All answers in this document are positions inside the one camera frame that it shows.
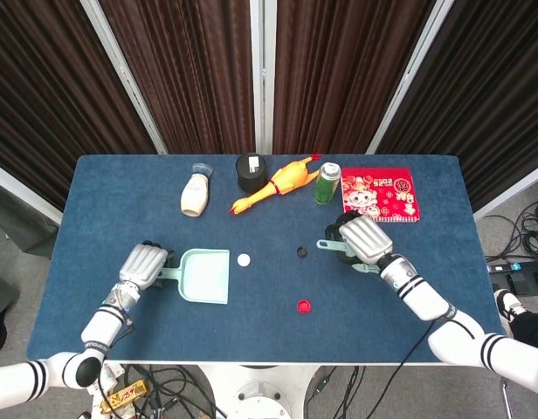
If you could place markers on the yellow rubber chicken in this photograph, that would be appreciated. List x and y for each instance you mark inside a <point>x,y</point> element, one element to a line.
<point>286,176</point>

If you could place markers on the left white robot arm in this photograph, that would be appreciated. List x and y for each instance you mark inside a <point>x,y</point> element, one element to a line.
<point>103,327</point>

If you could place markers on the white paper packaging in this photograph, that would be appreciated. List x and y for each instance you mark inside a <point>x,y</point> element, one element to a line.
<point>112,373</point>

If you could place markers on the green can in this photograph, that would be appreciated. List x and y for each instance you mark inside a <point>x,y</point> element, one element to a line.
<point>326,185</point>

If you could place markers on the mint green plastic dustpan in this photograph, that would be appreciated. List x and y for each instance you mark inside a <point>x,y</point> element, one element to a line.
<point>203,279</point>

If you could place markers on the white partition base rail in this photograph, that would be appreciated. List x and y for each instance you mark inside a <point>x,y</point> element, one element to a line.
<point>513,192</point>
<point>24,192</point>

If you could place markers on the red bottle cap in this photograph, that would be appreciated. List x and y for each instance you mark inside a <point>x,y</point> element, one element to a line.
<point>303,306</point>

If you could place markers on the black foot pedal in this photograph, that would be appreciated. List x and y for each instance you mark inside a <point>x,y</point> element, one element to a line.
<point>524,281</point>

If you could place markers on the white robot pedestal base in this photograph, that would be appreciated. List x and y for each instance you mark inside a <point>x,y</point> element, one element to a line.
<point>256,393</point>

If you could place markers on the gold snack wrapper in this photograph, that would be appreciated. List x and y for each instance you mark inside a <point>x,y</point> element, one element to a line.
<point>125,393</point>

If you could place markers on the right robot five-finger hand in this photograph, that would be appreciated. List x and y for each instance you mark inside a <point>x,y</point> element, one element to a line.
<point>367,240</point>

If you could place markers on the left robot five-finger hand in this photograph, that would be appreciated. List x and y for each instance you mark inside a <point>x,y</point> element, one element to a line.
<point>142,266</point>

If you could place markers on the brown ribbed partition panel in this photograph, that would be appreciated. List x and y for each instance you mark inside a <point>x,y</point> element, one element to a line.
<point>190,74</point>
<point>491,96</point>
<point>46,96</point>
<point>339,74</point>

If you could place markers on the white partition post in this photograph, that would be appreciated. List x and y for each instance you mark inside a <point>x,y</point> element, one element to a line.
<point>261,78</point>
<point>411,74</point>
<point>120,70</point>

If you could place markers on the black mesh pen holder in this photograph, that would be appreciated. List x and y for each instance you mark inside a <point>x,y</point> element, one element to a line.
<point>251,176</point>

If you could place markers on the black bottle cap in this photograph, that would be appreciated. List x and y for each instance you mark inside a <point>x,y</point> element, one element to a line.
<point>302,252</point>

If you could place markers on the cream white plastic bottle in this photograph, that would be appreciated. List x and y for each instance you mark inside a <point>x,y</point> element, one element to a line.
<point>195,196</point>

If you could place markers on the black trouser leg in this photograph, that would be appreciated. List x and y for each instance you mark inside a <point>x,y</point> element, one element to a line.
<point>533,329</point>

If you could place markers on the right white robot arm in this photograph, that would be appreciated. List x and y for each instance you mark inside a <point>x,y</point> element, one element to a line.
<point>426,297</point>

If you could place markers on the red patterned pouch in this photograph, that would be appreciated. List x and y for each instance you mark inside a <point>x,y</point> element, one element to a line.
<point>382,192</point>

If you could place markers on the blue table cloth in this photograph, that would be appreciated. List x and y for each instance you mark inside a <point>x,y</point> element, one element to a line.
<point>251,336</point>

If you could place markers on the mint green hand brush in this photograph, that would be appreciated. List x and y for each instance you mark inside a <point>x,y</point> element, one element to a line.
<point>332,245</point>

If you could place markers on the white and black sneaker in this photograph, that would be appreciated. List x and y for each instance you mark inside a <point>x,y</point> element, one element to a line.
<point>507,305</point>

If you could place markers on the white bottle cap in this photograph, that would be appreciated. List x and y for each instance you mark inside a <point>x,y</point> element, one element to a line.
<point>243,260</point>

